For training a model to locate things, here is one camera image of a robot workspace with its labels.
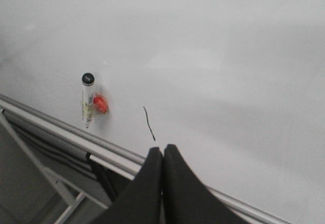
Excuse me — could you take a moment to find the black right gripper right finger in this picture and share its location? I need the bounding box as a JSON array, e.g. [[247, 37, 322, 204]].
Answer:
[[163, 144, 248, 223]]

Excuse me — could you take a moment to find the white whiteboard with aluminium frame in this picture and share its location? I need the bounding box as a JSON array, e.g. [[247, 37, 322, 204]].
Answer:
[[1, 0, 324, 223]]

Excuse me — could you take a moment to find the white desk with metal legs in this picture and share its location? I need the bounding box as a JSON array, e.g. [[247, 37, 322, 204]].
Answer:
[[1, 110, 111, 223]]

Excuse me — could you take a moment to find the white marker with red magnet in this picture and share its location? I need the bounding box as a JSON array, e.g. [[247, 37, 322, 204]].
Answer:
[[81, 72, 109, 128]]

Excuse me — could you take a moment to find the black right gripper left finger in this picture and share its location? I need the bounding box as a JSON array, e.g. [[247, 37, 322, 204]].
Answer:
[[91, 147, 163, 223]]

